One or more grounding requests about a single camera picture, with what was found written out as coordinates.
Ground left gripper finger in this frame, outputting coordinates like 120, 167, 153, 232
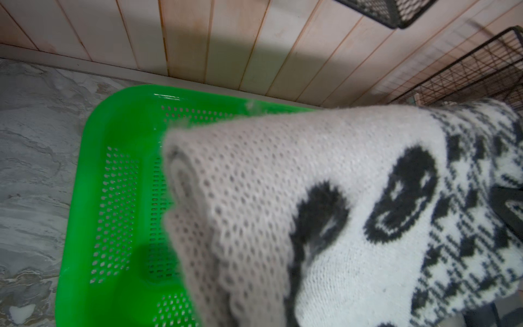
490, 187, 522, 241

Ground smiley houndstooth knit scarf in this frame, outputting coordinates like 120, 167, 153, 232
162, 99, 522, 326

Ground green plastic basket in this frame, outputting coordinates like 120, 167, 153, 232
55, 84, 305, 326

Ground black wire desk organizer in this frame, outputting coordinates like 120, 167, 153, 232
390, 26, 522, 111

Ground black mesh wall basket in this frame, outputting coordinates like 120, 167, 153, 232
336, 0, 437, 29

